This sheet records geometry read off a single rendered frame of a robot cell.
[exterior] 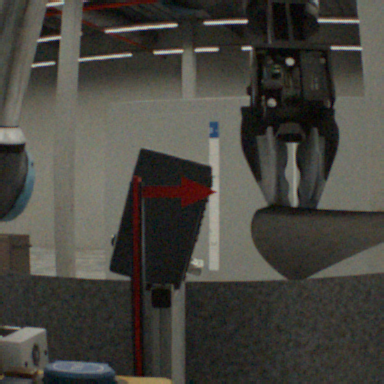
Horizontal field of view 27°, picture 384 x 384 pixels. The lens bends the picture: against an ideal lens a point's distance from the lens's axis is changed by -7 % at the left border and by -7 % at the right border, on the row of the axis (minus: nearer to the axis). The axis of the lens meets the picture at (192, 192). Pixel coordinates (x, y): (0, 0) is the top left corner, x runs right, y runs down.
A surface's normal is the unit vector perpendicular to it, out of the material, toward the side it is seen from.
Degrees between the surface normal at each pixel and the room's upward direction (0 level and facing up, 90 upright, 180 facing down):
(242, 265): 90
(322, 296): 90
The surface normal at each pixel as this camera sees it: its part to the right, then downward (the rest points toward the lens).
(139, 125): -0.30, -0.01
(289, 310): 0.14, -0.02
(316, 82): -0.02, -0.32
